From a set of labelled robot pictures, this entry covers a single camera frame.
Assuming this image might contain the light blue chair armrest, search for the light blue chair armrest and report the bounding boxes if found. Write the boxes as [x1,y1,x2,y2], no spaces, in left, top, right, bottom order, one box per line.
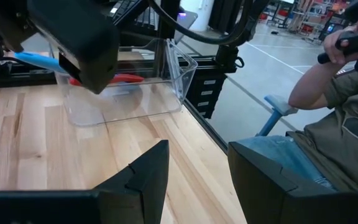
[255,94,299,138]

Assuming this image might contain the clear plastic bin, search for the clear plastic bin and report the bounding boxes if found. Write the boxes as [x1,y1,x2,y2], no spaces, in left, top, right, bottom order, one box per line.
[54,39,198,127]

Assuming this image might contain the grey laptop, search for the grey laptop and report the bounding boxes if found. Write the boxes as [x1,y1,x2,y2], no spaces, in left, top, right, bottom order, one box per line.
[173,10,198,45]

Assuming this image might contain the black stand white labels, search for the black stand white labels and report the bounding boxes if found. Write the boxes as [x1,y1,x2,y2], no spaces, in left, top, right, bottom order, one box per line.
[186,73,229,120]

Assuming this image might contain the black cable bundle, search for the black cable bundle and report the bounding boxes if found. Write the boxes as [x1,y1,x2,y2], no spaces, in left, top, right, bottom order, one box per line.
[147,0,262,46]

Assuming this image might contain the black leader arm handle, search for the black leader arm handle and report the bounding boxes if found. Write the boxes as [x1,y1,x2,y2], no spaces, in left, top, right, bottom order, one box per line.
[317,0,358,73]

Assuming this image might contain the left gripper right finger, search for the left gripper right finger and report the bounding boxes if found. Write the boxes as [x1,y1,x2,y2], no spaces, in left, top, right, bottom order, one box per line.
[227,141,358,224]

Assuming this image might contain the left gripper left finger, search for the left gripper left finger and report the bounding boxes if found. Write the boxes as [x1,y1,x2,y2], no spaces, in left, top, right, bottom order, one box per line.
[0,139,170,224]

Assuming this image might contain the person's hand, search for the person's hand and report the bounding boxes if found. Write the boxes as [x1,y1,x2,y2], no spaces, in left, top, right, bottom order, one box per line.
[323,24,358,66]

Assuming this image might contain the red silicone spoon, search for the red silicone spoon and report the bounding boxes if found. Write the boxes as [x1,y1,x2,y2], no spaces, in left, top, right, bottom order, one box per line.
[68,73,145,87]

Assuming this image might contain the person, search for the person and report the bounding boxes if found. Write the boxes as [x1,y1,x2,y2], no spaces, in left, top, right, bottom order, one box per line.
[237,18,358,194]

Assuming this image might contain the blue silicone spoon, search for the blue silicone spoon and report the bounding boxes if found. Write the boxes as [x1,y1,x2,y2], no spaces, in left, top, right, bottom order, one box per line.
[13,51,68,74]

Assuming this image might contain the person's forearm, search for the person's forearm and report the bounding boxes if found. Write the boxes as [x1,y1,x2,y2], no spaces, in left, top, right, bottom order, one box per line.
[287,60,347,110]

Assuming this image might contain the black keyboard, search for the black keyboard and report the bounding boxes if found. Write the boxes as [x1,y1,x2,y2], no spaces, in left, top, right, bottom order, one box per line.
[109,0,163,32]

